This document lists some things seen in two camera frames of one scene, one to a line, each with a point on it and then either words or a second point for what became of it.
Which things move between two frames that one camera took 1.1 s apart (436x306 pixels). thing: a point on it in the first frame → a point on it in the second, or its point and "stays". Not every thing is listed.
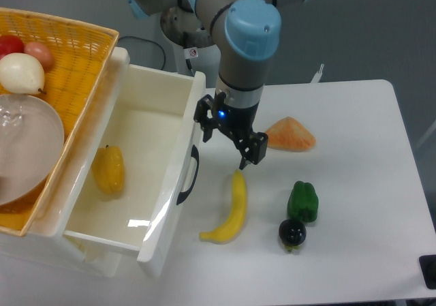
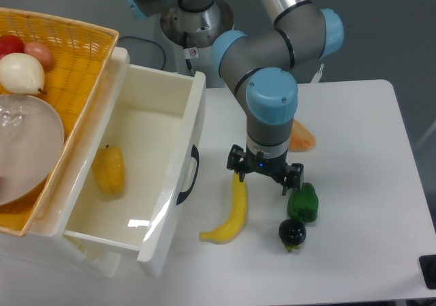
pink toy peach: [41, 52] stays
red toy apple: [10, 44] stays
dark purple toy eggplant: [292, 233] stays
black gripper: [238, 121] → [241, 161]
